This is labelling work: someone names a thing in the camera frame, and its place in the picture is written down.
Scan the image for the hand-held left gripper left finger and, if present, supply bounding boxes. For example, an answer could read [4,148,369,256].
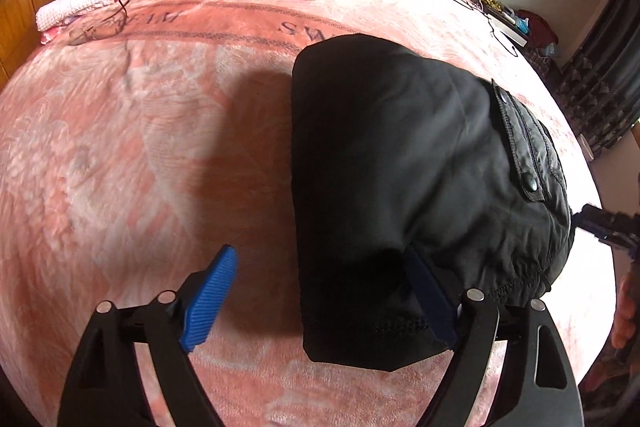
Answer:
[56,245,240,427]

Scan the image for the black and white desk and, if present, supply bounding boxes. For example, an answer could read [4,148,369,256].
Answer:
[470,0,531,48]

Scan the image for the white pink knitted cloth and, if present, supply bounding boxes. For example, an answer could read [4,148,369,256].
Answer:
[36,0,123,45]

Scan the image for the dark patterned curtain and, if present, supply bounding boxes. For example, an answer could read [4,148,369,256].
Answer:
[552,0,640,152]

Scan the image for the black pants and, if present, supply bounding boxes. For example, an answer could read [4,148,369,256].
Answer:
[291,34,576,373]

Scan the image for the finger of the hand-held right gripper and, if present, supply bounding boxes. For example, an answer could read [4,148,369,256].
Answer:
[572,203,640,264]

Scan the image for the person's right hand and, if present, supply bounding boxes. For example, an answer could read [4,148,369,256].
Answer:
[611,276,640,350]

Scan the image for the pink floral bed blanket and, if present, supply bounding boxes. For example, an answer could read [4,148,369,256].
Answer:
[0,0,618,427]

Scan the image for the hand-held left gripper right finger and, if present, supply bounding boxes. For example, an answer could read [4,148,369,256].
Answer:
[404,247,586,427]

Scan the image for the black cable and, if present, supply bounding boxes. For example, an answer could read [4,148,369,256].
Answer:
[437,0,521,58]

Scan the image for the dark red bag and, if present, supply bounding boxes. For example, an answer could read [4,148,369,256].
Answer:
[515,9,558,50]

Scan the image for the eyeglasses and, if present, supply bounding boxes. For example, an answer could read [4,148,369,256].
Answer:
[67,0,132,46]

